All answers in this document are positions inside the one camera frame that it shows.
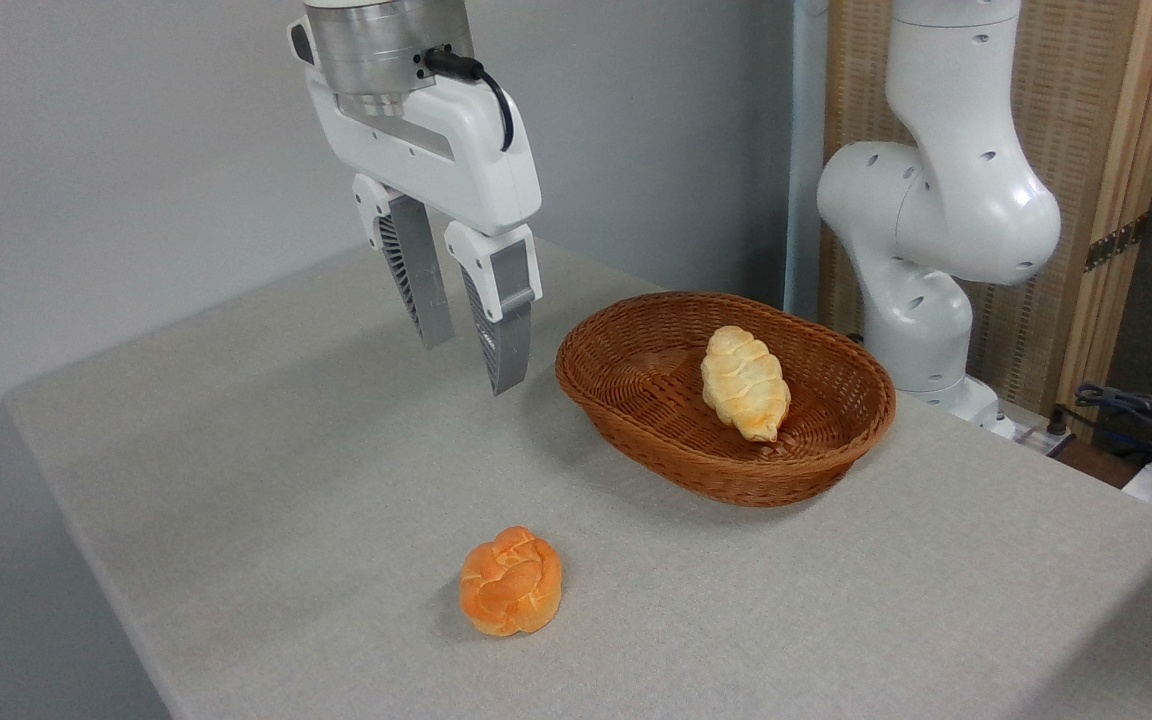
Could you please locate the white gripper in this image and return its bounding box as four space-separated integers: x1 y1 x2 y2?
304 68 544 397

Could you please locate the orange round braided bread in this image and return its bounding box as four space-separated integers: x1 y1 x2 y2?
459 525 565 638

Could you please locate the brown wicker oval basket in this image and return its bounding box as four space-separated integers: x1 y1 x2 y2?
554 290 898 509

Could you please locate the pale elongated bread roll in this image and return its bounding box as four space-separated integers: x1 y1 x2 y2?
700 325 793 444

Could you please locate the pale vertical pole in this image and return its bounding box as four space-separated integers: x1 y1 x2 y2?
783 0 830 322

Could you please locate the white power strip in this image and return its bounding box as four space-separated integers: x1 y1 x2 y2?
1012 408 1078 459

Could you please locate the wooden rattan folding screen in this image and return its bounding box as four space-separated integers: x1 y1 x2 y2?
820 0 1152 417

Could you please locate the brass screen hinge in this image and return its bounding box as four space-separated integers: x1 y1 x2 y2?
1083 212 1150 274

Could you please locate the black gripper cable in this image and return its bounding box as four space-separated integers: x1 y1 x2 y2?
422 47 516 153

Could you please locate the bundle of dark cables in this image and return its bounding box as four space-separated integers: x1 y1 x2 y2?
1072 347 1152 453

